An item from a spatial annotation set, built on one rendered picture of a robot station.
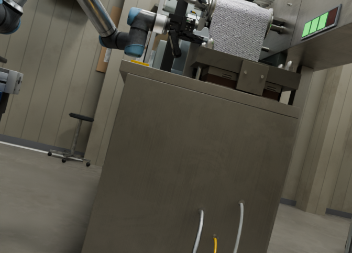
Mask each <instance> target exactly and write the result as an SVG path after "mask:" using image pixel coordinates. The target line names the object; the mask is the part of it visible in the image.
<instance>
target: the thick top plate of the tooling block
mask: <svg viewBox="0 0 352 253"><path fill-rule="evenodd" d="M242 60H247V61H250V62H254V63H258V64H262V65H265V66H268V67H269V70H268V74H267V78H266V82H270V83H273V84H277V85H281V86H282V89H283V90H282V92H285V91H293V90H298V88H299V84H300V80H301V76H302V75H301V74H299V73H295V72H292V71H288V70H285V69H281V68H277V67H273V66H271V65H267V64H264V63H260V62H257V61H253V60H249V59H246V58H242V57H238V56H235V55H232V54H229V53H225V52H221V51H218V50H214V49H210V48H207V47H203V46H199V47H198V48H197V49H196V50H195V51H194V52H193V56H192V60H191V63H190V67H193V68H197V69H198V66H202V67H204V69H206V68H207V67H209V66H212V67H216V68H219V69H223V70H226V71H230V72H234V73H238V74H239V70H240V66H241V62H242Z"/></svg>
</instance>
